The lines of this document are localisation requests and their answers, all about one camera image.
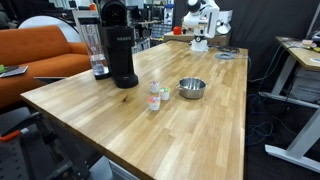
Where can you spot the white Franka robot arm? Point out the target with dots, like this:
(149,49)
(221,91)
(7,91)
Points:
(201,20)

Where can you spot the coffee pod multicolour lid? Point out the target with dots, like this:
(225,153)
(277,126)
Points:
(154,87)

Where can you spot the orange sofa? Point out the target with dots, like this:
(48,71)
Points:
(36,60)

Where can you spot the small brown scrap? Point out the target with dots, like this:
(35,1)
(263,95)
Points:
(125,98)

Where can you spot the stainless steel pot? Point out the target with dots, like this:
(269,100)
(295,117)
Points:
(191,90)

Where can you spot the white frame wooden desk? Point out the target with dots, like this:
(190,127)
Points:
(300,55)

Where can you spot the black metal cart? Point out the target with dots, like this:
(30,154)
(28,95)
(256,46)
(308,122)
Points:
(30,153)

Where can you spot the clear water reservoir black lid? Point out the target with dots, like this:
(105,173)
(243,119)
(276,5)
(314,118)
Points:
(98,63)

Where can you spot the coffee pod green lid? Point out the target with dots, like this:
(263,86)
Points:
(164,94)

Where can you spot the black flat board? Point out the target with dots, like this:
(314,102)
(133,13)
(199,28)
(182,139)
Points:
(48,79)

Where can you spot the white printed box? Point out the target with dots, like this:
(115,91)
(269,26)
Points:
(306,86)

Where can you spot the small orange object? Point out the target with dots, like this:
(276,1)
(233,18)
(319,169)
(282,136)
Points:
(93,7)

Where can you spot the blue capped white bottle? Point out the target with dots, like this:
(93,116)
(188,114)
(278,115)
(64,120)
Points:
(169,15)

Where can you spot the small clear bottle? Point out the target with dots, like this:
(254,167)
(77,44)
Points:
(154,103)

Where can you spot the black Keurig coffee maker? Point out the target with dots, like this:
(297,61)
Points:
(120,56)

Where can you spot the grey floor bin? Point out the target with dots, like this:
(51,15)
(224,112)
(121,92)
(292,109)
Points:
(115,170)

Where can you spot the grey tablet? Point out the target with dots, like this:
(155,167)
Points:
(15,71)

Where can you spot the white round chair back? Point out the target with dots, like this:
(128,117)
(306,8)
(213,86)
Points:
(63,25)

